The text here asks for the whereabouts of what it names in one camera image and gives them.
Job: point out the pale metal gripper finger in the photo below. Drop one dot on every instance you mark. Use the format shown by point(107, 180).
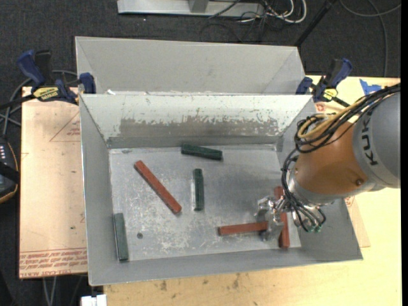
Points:
point(267, 232)
point(278, 228)

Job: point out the red-brown flat block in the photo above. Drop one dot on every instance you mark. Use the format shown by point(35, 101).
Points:
point(240, 229)
point(285, 234)
point(157, 186)

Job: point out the dark green flat block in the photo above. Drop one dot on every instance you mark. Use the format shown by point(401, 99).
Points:
point(198, 190)
point(201, 152)
point(120, 237)

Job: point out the grey metal bin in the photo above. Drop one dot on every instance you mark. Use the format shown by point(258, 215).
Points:
point(191, 75)

